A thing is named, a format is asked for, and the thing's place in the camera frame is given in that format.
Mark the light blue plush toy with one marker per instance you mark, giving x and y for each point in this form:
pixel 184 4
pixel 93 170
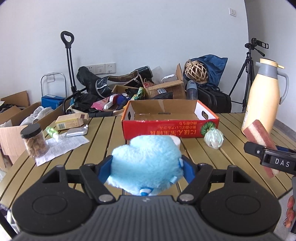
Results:
pixel 147 166

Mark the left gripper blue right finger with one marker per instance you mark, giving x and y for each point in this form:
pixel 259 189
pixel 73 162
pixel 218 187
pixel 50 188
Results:
pixel 189 169

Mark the black jacket with fleece lining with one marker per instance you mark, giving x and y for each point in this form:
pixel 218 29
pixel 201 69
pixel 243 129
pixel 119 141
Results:
pixel 102 87

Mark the printed paper sheet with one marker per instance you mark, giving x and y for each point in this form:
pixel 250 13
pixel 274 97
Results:
pixel 64 145

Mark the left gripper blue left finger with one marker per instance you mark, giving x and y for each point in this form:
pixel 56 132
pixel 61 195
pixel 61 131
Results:
pixel 104 168

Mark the person's right hand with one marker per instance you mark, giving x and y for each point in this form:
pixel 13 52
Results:
pixel 290 214

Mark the blue carton box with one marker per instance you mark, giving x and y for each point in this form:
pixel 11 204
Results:
pixel 51 101

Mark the clear jar with snacks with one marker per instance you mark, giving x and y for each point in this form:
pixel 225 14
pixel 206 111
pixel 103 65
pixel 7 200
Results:
pixel 34 140

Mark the pink layered sponge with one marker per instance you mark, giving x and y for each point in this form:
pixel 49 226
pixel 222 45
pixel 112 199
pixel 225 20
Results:
pixel 256 133

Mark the wall socket panel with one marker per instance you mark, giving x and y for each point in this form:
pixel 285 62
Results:
pixel 99 69

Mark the grey blue water bottle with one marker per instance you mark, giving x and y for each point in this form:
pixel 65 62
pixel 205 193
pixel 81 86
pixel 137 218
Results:
pixel 191 90

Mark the large open cardboard box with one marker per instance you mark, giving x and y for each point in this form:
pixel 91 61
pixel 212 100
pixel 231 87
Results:
pixel 12 145

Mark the silver blister pack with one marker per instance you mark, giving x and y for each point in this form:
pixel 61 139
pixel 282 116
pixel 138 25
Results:
pixel 79 131

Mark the red cardboard fruit box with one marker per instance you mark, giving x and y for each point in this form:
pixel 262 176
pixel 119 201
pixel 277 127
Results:
pixel 176 117

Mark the small green bottle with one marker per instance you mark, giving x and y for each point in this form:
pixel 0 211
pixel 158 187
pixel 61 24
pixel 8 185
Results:
pixel 53 133

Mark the black wagon pull handle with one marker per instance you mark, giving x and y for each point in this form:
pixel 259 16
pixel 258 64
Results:
pixel 68 39

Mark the woven rattan ball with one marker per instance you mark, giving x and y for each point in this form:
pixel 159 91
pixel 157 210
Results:
pixel 196 71

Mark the far left cardboard box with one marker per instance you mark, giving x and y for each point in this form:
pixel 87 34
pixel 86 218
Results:
pixel 20 99

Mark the chrome folding stool frame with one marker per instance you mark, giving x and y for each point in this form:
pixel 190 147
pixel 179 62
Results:
pixel 54 84

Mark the black suitcase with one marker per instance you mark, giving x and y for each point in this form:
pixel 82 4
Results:
pixel 215 100

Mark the black camera tripod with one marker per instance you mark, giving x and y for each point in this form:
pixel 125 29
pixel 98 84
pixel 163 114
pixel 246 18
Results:
pixel 248 67

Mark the navy blue fabric bag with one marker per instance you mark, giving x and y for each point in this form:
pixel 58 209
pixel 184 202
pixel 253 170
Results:
pixel 215 67

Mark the yellow medicine box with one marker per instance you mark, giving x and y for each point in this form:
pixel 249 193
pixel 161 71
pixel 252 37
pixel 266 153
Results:
pixel 75 120

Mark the small open cardboard box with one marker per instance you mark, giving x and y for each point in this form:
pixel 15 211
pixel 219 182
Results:
pixel 177 87

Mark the cream thermos jug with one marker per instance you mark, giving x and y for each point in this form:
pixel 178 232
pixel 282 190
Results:
pixel 264 96

